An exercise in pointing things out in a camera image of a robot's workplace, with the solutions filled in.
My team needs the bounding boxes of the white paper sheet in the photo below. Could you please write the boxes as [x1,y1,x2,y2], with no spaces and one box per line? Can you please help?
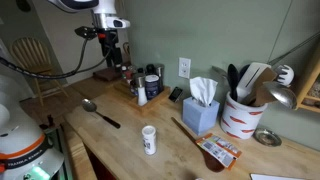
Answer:
[249,173,308,180]

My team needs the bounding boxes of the white salt shaker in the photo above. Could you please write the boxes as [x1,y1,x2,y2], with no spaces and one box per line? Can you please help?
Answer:
[136,76,149,107]

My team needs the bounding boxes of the wooden spatula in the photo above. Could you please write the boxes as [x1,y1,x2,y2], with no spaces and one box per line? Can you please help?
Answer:
[240,68,278,107]

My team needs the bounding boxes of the wooden chair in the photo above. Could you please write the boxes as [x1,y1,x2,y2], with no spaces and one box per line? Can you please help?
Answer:
[9,36,69,107]

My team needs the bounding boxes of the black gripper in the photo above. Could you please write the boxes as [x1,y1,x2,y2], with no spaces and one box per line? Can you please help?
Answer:
[98,29,123,72]

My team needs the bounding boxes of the dark spice bottle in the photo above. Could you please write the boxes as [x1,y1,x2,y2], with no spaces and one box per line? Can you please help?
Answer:
[129,77,139,97]

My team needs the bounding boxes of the wooden wall shelf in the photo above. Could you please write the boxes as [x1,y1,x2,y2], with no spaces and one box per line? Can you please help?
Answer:
[294,46,320,114]

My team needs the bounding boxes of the white plastic spatula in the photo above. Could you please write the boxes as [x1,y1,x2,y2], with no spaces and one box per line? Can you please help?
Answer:
[236,61,272,103]

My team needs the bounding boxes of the dark wooden block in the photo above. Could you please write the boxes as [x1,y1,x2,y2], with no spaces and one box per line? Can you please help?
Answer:
[92,65,123,83]

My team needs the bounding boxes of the tall steel shaker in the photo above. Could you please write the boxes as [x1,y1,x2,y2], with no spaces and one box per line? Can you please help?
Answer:
[154,63,166,94]

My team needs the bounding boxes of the thin wall wire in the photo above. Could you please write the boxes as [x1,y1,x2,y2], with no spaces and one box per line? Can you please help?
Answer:
[268,0,294,64]

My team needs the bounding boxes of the white slotted spoon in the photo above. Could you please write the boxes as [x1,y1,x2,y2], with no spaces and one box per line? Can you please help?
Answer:
[275,64,295,87]

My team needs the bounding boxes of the small metal lid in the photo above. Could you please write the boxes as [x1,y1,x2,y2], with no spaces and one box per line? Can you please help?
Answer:
[253,128,283,148]

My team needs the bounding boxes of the black spatula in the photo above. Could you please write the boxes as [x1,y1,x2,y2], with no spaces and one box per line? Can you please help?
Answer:
[227,63,240,102]

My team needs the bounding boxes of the long wooden spoon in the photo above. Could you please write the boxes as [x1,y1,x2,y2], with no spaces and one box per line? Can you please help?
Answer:
[171,116,226,173]

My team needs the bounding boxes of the white wall outlet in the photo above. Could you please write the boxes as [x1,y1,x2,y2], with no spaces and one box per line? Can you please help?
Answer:
[178,57,192,80]

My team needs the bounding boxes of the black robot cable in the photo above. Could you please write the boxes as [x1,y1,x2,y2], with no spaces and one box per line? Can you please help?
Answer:
[0,33,118,80]

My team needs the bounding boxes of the orange white packet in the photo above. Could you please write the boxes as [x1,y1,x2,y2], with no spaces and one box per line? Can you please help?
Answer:
[195,133,243,170]

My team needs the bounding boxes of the metal ladle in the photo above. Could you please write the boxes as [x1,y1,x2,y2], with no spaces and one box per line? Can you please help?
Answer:
[244,81,298,110]

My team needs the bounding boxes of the small black device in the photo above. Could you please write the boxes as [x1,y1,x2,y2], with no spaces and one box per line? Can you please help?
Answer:
[168,86,184,103]

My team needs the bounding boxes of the white crock orange marks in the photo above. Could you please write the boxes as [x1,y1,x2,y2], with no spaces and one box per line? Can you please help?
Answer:
[219,91,269,140]

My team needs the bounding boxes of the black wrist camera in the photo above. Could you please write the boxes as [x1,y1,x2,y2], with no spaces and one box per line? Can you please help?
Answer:
[74,26,100,41]

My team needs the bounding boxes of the white container with label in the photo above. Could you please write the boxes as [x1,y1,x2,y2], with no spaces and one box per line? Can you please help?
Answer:
[141,125,157,156]

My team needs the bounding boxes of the grey metal rod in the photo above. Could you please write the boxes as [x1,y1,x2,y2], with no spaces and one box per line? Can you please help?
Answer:
[268,31,320,66]

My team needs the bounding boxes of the metal spoon black handle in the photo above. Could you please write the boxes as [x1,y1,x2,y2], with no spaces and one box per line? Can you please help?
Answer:
[81,98,122,130]

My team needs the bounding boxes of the wooden box tray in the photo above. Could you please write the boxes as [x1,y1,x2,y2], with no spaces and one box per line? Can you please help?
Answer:
[113,79,172,113]

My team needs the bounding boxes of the blue tissue box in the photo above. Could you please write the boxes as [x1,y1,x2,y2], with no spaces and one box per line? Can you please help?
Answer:
[181,76,221,136]

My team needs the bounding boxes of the black capped bottle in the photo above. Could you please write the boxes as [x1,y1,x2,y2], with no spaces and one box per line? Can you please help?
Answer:
[145,63,156,76]

